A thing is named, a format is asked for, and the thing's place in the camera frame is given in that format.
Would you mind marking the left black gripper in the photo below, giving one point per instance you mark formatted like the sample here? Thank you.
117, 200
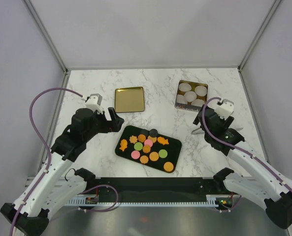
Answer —
113, 126

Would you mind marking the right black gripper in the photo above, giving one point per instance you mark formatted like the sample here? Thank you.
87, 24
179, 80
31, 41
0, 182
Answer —
226, 123

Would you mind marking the orange flower cookie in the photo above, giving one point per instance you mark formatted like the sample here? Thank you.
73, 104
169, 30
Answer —
133, 139

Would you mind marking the pink sandwich cookie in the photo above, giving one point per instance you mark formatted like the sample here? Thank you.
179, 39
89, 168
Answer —
135, 154
148, 142

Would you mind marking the black sandwich cookie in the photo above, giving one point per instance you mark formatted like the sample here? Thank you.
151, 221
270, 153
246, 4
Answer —
153, 133

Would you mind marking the gold cookie tin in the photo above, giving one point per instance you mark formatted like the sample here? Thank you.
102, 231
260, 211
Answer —
188, 106

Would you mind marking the orange swirl cookie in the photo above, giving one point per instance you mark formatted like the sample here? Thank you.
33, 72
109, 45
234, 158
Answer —
146, 149

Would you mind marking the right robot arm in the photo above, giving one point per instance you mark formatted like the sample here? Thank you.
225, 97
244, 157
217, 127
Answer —
269, 189

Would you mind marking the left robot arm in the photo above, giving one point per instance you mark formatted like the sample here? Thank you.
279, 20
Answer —
32, 211

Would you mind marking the orange fish cookie left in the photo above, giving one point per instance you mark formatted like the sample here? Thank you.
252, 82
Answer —
123, 144

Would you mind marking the orange fish cookie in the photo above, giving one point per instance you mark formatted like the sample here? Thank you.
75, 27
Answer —
162, 141
123, 144

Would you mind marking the gold tin lid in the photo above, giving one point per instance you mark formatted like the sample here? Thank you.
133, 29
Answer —
129, 100

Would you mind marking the orange chip cookie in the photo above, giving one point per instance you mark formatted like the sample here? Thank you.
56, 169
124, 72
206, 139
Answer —
141, 138

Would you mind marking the green sandwich cookie left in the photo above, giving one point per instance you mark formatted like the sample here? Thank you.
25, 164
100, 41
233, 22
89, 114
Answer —
138, 146

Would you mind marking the green sandwich cookie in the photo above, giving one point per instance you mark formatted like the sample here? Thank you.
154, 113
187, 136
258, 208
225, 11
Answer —
138, 146
162, 153

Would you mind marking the orange dotted cookie upper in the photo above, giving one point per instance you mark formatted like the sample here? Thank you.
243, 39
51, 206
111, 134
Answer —
153, 139

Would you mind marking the orange dotted cookie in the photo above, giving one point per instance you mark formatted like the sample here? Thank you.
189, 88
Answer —
168, 167
154, 156
153, 139

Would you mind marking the orange shell cookie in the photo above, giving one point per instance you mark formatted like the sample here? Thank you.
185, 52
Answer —
144, 159

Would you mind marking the orange fish cookie right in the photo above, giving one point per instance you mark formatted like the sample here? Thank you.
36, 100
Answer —
162, 141

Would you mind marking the orange dotted cookie middle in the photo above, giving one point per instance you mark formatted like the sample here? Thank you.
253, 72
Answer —
154, 156

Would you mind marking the black oval tray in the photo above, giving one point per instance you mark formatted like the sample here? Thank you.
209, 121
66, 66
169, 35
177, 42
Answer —
173, 148

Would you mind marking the green sandwich cookie right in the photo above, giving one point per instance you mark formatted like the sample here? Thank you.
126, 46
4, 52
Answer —
162, 153

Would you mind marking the orange dotted cookie lower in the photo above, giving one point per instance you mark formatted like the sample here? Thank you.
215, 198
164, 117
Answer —
168, 167

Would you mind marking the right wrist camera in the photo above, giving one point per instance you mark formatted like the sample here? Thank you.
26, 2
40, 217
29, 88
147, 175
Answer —
225, 108

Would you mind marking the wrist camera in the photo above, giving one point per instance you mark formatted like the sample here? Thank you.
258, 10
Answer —
225, 108
93, 102

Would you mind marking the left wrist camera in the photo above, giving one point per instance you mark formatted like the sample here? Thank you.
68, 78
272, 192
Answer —
93, 102

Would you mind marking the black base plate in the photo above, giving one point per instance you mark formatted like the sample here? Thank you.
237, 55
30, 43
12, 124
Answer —
158, 189

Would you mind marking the left aluminium frame post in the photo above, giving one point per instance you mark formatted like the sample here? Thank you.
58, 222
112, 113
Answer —
35, 16

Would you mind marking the aluminium frame post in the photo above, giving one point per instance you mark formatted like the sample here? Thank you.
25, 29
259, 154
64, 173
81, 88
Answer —
271, 12
35, 16

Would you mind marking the right aluminium frame post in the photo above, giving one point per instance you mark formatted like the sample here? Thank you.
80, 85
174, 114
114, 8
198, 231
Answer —
271, 12

